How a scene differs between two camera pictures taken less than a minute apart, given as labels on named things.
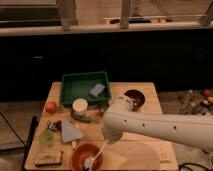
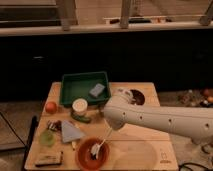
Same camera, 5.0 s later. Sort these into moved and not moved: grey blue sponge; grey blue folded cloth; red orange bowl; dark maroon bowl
Moved: red orange bowl
Not moved: grey blue folded cloth; grey blue sponge; dark maroon bowl
